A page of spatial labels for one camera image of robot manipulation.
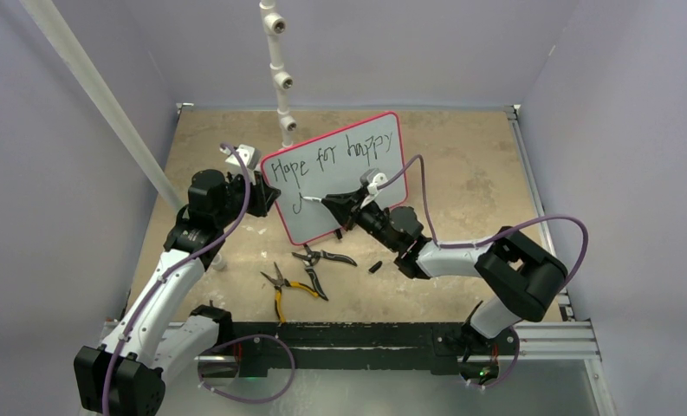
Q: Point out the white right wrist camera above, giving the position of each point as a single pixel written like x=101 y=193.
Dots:
x=370 y=181

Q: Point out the white pvc pipe stand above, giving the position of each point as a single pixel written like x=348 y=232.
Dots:
x=274 y=25

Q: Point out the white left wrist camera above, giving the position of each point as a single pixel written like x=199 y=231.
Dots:
x=249 y=155

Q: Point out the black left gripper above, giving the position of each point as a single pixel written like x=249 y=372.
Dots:
x=262 y=198

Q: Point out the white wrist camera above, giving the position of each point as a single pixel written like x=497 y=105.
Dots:
x=249 y=155
x=370 y=181

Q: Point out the white diagonal pole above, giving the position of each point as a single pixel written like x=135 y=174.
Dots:
x=66 y=44

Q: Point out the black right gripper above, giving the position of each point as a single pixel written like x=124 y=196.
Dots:
x=345 y=205

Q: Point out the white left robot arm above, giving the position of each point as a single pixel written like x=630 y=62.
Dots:
x=129 y=372

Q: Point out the black marker cap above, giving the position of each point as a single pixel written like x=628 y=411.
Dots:
x=374 y=268

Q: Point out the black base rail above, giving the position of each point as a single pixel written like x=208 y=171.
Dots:
x=440 y=348

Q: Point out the pink framed whiteboard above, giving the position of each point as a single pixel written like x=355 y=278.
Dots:
x=330 y=164

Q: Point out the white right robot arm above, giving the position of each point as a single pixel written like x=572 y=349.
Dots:
x=523 y=276

